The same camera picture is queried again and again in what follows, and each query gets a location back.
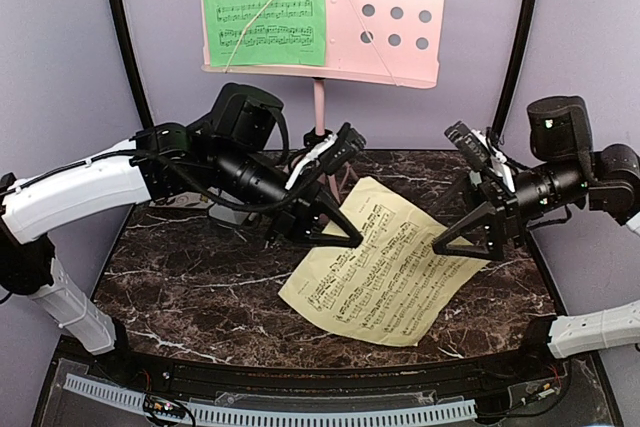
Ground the green paper sheet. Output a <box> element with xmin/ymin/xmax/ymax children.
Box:
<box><xmin>203</xmin><ymin>0</ymin><xmax>326</xmax><ymax>69</ymax></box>

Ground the black left frame post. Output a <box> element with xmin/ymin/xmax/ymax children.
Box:
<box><xmin>108</xmin><ymin>0</ymin><xmax>155</xmax><ymax>128</ymax></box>

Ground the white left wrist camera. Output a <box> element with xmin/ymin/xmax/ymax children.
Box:
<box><xmin>285</xmin><ymin>122</ymin><xmax>366</xmax><ymax>190</ymax></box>

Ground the yellow paper sheet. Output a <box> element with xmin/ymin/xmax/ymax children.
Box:
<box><xmin>279</xmin><ymin>177</ymin><xmax>487</xmax><ymax>347</ymax></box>

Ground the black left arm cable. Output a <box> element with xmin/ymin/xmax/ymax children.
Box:
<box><xmin>129</xmin><ymin>111</ymin><xmax>331</xmax><ymax>213</ymax></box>

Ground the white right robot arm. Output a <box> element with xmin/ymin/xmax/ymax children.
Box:
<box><xmin>432</xmin><ymin>96</ymin><xmax>639</xmax><ymax>261</ymax></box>

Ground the black front rail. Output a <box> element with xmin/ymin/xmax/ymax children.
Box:
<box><xmin>54</xmin><ymin>341</ymin><xmax>576</xmax><ymax>403</ymax></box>

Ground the black frame post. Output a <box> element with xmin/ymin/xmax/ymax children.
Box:
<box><xmin>108</xmin><ymin>0</ymin><xmax>155</xmax><ymax>128</ymax></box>
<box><xmin>489</xmin><ymin>0</ymin><xmax>536</xmax><ymax>144</ymax></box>

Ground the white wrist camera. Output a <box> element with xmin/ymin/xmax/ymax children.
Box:
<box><xmin>285</xmin><ymin>122</ymin><xmax>366</xmax><ymax>190</ymax></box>
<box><xmin>444</xmin><ymin>121</ymin><xmax>515</xmax><ymax>193</ymax></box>

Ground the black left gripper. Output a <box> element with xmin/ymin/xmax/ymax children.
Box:
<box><xmin>211</xmin><ymin>138</ymin><xmax>365</xmax><ymax>245</ymax></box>

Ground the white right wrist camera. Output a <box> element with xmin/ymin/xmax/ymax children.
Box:
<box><xmin>444</xmin><ymin>121</ymin><xmax>515</xmax><ymax>193</ymax></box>

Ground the white metronome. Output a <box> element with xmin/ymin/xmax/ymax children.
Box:
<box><xmin>207</xmin><ymin>203</ymin><xmax>259</xmax><ymax>227</ymax></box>

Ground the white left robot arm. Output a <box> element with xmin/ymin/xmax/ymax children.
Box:
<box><xmin>1</xmin><ymin>83</ymin><xmax>366</xmax><ymax>383</ymax></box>

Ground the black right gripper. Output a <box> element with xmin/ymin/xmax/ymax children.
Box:
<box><xmin>423</xmin><ymin>155</ymin><xmax>589</xmax><ymax>261</ymax></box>

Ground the pink music stand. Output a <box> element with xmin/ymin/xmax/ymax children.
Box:
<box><xmin>201</xmin><ymin>0</ymin><xmax>445</xmax><ymax>133</ymax></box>

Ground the black right frame post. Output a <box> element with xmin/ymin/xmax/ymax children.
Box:
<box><xmin>489</xmin><ymin>0</ymin><xmax>536</xmax><ymax>144</ymax></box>

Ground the grey cable duct strip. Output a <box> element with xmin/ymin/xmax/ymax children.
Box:
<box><xmin>63</xmin><ymin>374</ymin><xmax>477</xmax><ymax>426</ymax></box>

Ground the floral patterned coaster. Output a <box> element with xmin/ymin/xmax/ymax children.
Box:
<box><xmin>149</xmin><ymin>192</ymin><xmax>213</xmax><ymax>210</ymax></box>

